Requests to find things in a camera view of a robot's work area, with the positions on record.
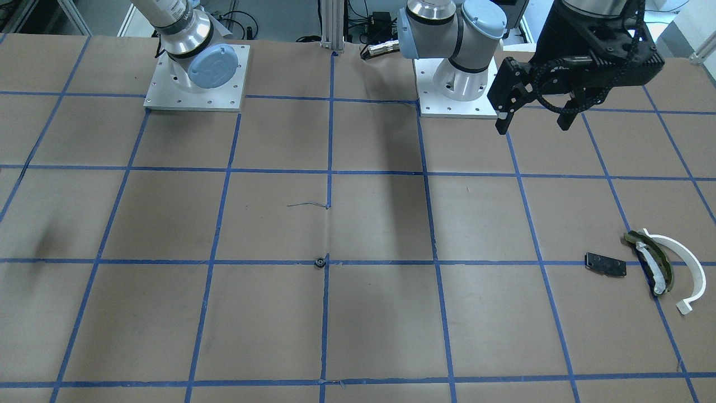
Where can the black brake pad plate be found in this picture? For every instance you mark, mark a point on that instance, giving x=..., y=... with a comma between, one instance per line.
x=604, y=265

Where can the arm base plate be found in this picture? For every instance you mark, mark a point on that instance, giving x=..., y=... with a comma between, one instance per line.
x=446, y=92
x=170, y=89

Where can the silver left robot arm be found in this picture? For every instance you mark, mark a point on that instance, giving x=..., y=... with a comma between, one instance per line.
x=467, y=35

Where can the aluminium frame post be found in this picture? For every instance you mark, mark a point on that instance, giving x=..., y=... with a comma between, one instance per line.
x=332, y=21

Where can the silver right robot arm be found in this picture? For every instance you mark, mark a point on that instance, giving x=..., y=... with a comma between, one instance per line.
x=193, y=40

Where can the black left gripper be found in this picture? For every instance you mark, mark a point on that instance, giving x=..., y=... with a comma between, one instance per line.
x=566, y=34

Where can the olive brake shoe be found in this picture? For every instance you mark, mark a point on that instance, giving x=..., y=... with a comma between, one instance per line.
x=654, y=261

